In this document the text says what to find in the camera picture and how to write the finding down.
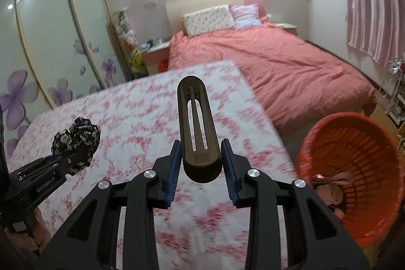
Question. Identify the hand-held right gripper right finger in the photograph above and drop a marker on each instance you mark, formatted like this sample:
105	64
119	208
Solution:
229	175

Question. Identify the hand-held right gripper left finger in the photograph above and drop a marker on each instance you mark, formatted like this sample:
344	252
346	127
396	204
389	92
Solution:
173	175

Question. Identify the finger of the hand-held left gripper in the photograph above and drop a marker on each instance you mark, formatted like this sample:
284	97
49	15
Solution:
65	164

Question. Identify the brown slotted plastic clip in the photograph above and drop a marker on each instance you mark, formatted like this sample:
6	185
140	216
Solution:
202	168

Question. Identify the black floral cloth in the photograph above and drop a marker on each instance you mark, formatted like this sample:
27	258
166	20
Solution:
82	132

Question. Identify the orange plastic laundry basket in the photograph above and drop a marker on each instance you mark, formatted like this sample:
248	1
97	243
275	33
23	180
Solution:
379	219

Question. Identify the person's left hand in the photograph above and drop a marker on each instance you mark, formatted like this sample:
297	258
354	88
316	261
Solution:
27	241

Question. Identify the pink floral tablecloth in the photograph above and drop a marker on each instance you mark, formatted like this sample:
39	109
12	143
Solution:
126	118

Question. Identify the pink nightstand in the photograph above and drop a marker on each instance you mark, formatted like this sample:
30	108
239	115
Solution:
286	25
155	59

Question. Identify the bed with red duvet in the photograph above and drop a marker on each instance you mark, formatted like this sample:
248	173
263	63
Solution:
284	67

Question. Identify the small blue white item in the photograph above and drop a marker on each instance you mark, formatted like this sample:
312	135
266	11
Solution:
145	45

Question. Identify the sliding wardrobe with purple flowers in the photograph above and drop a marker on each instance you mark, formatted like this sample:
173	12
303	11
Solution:
47	20

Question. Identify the white floral pillow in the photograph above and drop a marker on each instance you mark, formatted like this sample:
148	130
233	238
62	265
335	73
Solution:
208	18

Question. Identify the pink striped pillow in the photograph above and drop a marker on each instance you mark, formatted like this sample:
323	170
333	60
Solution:
245	15

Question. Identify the pink curtain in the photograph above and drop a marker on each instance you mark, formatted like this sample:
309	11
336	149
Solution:
373	4

